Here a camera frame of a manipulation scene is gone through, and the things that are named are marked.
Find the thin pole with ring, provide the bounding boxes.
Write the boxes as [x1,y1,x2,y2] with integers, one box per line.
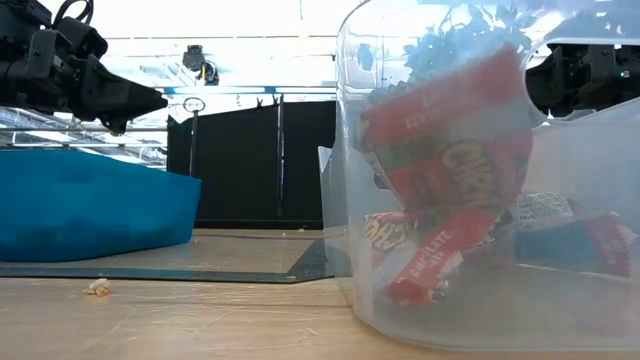
[182,95,207,177]

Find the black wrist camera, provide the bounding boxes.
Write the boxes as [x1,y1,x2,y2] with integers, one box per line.
[53,16,110,61]

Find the grey bordered mesh mat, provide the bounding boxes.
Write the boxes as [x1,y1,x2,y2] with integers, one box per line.
[0,228,351,285]

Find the black panel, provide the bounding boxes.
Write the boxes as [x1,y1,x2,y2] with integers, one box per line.
[166,98,337,230]

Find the black ceiling lamp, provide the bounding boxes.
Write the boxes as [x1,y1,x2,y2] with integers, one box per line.
[355,42,376,71]
[182,43,221,86]

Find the teal plastic bin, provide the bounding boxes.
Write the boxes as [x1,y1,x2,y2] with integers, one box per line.
[0,149,203,263]

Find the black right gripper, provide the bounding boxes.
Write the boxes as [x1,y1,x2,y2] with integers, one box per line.
[524,43,619,120]

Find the green leafy plant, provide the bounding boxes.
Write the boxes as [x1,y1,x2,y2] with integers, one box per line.
[379,4,531,96]

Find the clear plastic bin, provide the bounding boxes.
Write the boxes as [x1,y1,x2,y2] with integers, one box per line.
[319,0,640,351]

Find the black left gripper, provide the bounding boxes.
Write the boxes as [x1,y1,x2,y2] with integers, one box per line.
[0,30,169,137]

